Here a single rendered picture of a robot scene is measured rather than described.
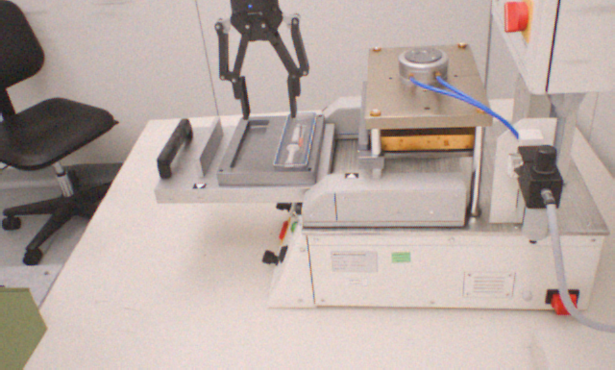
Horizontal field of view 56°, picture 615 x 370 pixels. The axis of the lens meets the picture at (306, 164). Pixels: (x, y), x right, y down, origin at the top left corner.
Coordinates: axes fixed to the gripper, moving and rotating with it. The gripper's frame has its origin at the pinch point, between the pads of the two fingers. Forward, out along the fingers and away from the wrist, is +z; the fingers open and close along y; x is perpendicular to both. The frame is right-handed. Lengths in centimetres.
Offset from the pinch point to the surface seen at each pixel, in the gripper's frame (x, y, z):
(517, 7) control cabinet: 12.1, -36.9, -17.6
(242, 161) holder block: 4.0, 5.3, 9.6
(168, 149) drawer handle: 3.9, 18.2, 6.6
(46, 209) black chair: -104, 127, 98
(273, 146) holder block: 1.6, 0.0, 8.1
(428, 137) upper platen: 10.9, -25.9, 2.1
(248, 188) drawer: 10.8, 3.3, 10.7
